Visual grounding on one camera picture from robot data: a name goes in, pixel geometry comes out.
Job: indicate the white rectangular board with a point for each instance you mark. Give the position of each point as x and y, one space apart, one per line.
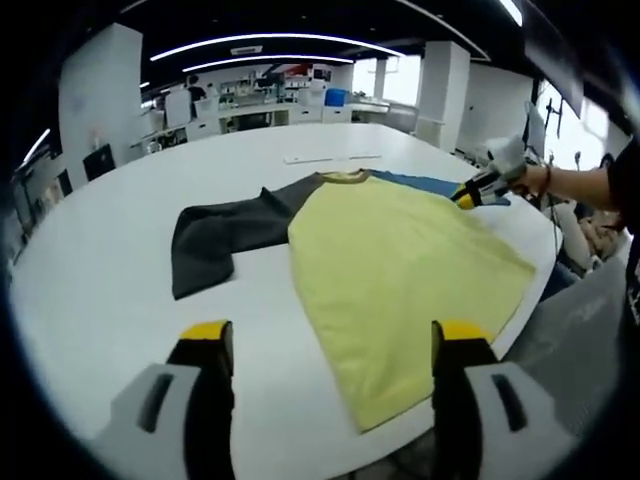
178 109

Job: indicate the white desk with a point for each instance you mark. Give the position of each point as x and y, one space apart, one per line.
382 117

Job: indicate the red wall sign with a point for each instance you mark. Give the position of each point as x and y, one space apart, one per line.
296 69

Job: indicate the ceiling air vent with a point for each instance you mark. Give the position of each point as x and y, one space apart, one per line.
246 50

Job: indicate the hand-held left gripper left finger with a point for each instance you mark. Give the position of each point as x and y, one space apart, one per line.
150 430

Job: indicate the blue container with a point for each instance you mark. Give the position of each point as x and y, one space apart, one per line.
335 96

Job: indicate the white ceiling light strip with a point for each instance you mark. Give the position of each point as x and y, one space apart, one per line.
512 11
270 60
36 146
275 41

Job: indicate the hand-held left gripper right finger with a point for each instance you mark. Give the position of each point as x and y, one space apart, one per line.
500 425

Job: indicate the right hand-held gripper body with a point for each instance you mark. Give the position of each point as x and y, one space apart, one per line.
507 157

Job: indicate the white template strip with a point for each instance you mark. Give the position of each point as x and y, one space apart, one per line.
330 158

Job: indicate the bright window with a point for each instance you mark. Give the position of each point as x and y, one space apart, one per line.
395 80

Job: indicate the white cabinet counter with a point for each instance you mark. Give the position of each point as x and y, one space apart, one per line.
250 117

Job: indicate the person's right hand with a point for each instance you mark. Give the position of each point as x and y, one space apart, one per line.
532 181

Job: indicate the white square pillar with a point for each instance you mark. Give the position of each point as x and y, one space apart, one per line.
100 95
445 85

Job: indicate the person's black shirt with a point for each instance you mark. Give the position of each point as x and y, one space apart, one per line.
631 225

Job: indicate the black square screen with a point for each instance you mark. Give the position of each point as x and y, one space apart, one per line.
99 162

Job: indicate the yellow blue grey garment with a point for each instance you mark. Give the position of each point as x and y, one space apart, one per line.
400 280

